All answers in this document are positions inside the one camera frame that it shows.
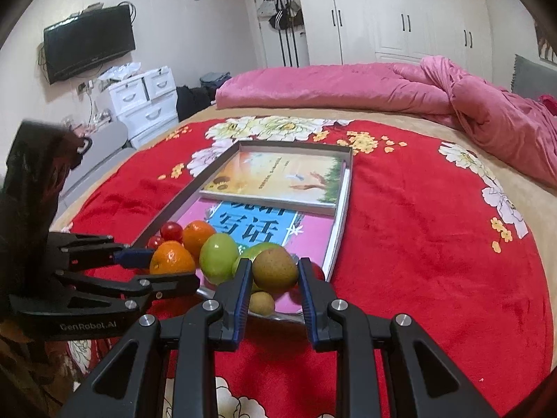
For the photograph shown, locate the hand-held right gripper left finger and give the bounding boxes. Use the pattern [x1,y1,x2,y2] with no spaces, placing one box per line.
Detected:
[72,258,254,418]

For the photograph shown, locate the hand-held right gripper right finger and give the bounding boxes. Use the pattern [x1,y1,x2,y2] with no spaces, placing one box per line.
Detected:
[297,258,499,418]

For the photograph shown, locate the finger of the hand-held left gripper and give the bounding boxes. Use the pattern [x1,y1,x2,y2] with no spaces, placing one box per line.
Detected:
[54,233,155,273]
[54,269,202,312]

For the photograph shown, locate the small green-brown jujube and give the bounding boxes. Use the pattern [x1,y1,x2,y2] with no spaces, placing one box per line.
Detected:
[248,291,276,315]
[252,246,300,294]

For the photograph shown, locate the orange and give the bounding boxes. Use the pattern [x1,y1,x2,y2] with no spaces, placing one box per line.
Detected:
[149,241,197,276]
[182,220,217,262]

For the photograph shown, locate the green apple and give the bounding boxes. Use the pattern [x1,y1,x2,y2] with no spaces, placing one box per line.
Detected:
[232,244,281,276]
[199,233,240,286]

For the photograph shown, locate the grey cardboard box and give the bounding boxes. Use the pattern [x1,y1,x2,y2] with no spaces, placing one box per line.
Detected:
[131,140,353,325]

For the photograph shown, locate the pink book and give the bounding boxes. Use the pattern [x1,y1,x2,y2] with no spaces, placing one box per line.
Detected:
[174,198,344,314]

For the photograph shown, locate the landscape cover book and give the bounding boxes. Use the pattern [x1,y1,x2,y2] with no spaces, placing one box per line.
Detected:
[199,148,344,216]

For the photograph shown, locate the red floral blanket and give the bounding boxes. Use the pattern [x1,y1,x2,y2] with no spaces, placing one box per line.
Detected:
[48,115,557,418]

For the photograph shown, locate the white drawer cabinet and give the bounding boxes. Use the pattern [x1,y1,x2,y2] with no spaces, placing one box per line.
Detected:
[96,66,180,148]

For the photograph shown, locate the white plastic bags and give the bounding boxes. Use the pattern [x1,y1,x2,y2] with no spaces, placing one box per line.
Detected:
[96,62,143,83]

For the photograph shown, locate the pink quilt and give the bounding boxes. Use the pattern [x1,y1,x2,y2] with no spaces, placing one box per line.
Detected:
[215,56,557,192]

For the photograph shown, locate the hanging black striped bag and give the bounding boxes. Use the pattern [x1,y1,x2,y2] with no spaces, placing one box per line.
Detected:
[269,0,304,32]

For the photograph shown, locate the white wardrobe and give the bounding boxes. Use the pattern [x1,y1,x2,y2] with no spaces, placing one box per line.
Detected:
[293,0,494,83]

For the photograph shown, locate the grey headboard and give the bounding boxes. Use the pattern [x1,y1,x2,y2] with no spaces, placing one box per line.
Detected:
[511,54,557,102]

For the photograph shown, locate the black wall television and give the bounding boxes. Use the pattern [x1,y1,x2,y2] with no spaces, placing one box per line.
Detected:
[42,5,136,85]

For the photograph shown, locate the branch print wall picture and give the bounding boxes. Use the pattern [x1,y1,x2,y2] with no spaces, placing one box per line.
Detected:
[534,20,557,62]

